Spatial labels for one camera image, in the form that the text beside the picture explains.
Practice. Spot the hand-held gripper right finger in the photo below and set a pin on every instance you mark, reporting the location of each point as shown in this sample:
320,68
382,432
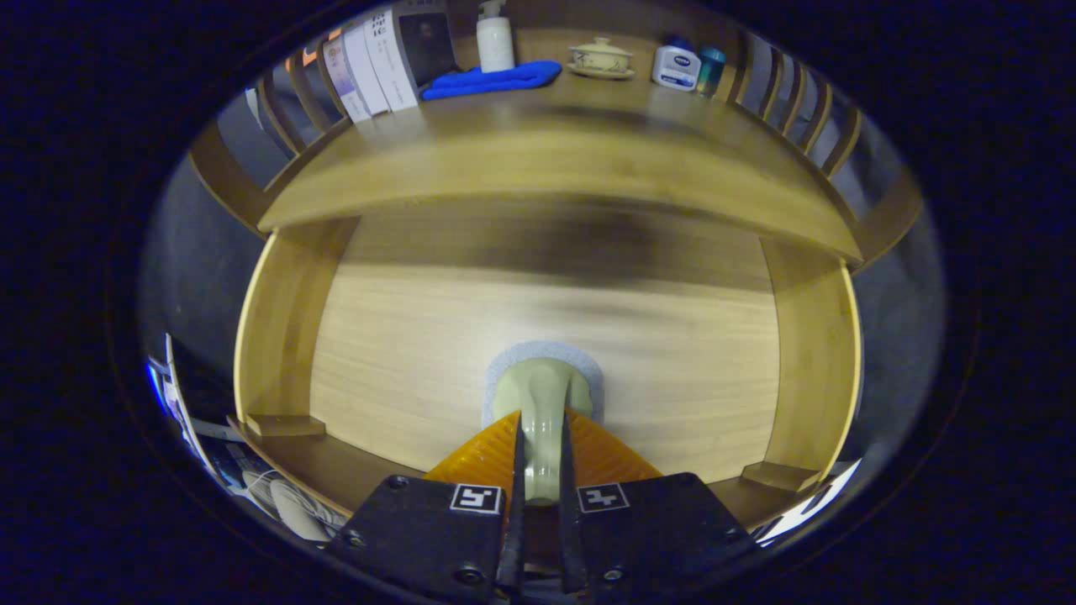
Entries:
570,529

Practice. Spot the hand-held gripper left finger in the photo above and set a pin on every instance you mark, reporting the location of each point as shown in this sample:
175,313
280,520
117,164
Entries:
514,521

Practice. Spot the wooden drawer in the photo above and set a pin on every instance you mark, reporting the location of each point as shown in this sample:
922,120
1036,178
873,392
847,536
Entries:
403,361

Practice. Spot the wooden countertop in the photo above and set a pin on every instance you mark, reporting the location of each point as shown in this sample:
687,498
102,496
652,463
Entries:
546,151

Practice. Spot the person's white shoe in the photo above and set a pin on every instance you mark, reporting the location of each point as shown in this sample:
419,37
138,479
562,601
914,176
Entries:
294,508

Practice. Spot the white board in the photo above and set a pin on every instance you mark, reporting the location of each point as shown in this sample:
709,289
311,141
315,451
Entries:
811,508

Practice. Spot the blue cloth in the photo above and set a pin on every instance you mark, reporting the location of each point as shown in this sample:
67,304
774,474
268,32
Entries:
496,79

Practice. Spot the white and dark book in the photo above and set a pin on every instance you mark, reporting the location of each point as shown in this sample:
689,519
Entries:
399,67

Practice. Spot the lavender book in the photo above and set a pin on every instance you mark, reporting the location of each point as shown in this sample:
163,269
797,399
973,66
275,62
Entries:
346,84

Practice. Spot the beige lidded teacup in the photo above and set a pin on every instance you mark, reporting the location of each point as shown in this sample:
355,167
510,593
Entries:
601,59

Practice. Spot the thin white book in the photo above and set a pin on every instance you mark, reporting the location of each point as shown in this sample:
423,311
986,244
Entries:
367,71

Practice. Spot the white lotion bottle blue cap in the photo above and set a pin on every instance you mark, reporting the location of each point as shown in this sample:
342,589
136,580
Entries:
675,67

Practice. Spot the white spray bottle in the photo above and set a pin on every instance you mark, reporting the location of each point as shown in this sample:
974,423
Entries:
495,46

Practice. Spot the teal bottle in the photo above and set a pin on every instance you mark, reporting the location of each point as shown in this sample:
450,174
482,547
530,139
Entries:
711,71

